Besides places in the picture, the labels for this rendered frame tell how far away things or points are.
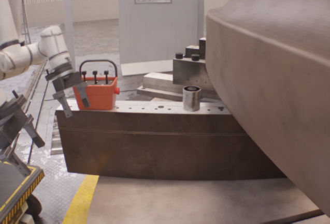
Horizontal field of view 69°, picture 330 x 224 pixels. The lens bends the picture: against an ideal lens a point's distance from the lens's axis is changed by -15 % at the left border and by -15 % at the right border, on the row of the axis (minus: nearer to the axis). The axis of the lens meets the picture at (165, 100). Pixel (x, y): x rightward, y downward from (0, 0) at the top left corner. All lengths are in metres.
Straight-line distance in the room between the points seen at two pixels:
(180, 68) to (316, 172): 1.85
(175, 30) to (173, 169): 3.24
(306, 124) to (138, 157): 0.99
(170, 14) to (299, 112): 3.90
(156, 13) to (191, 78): 2.20
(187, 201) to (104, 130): 0.51
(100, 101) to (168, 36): 3.20
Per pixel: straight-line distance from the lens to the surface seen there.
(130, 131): 1.30
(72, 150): 1.45
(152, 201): 1.31
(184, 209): 1.28
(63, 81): 1.05
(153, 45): 4.33
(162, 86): 2.46
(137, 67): 4.27
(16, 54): 1.12
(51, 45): 1.09
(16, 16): 1.40
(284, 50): 0.57
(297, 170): 0.58
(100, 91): 1.26
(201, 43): 2.28
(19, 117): 0.81
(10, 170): 1.68
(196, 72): 2.21
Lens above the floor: 1.20
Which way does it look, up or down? 22 degrees down
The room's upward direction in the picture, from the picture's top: straight up
